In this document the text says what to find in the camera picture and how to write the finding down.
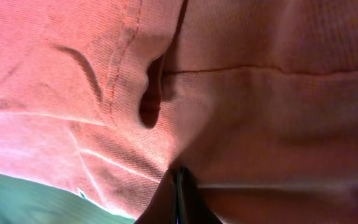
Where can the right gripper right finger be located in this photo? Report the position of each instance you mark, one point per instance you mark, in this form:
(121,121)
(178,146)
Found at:
(191,207)

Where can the red printed t-shirt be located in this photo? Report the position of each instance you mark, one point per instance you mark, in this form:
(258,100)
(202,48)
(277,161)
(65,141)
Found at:
(259,99)

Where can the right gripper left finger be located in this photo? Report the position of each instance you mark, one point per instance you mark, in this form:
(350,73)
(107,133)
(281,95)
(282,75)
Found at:
(162,208)

